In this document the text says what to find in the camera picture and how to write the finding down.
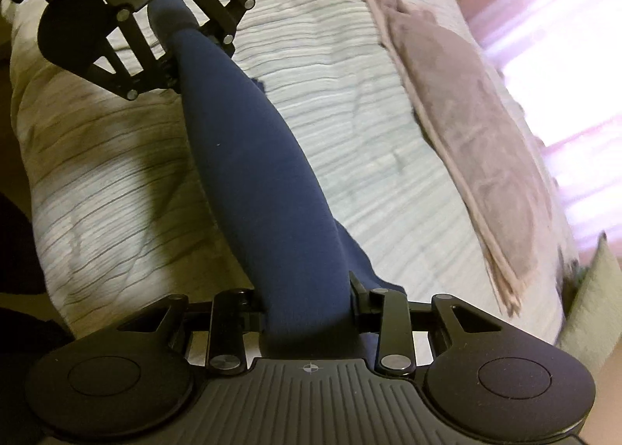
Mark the pale green pillow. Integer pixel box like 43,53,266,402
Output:
556,231,622,370

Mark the pink curtain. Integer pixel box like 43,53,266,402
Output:
430,0,622,244

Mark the navy blue garment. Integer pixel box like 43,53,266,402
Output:
147,0,409,359

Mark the folded pink blanket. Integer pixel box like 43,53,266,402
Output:
357,0,568,318

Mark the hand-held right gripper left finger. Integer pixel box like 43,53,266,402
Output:
117,287,267,374

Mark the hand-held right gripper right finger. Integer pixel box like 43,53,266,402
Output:
347,271,506,376

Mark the grey ribbed bedspread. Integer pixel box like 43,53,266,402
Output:
10,0,579,345

